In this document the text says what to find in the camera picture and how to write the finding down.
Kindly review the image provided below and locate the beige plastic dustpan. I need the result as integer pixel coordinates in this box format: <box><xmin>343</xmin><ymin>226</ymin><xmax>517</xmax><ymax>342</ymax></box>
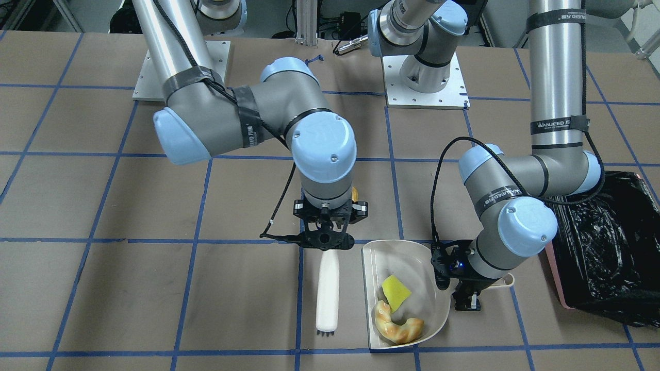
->
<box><xmin>361</xmin><ymin>240</ymin><xmax>515</xmax><ymax>351</ymax></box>

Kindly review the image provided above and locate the beige hand brush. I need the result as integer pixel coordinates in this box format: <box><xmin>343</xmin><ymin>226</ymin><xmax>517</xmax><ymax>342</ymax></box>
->
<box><xmin>316</xmin><ymin>249</ymin><xmax>340</xmax><ymax>336</ymax></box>

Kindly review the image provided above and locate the croissant bread piece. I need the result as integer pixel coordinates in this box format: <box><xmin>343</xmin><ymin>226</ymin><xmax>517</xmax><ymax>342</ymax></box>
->
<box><xmin>373</xmin><ymin>300</ymin><xmax>425</xmax><ymax>344</ymax></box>

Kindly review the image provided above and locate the yellow sponge piece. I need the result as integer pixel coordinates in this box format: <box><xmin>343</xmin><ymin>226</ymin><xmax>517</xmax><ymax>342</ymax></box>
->
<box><xmin>382</xmin><ymin>275</ymin><xmax>411</xmax><ymax>313</ymax></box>

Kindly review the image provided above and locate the black lined trash bin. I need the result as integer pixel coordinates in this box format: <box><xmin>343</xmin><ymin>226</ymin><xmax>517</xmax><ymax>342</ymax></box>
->
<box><xmin>546</xmin><ymin>171</ymin><xmax>659</xmax><ymax>327</ymax></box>

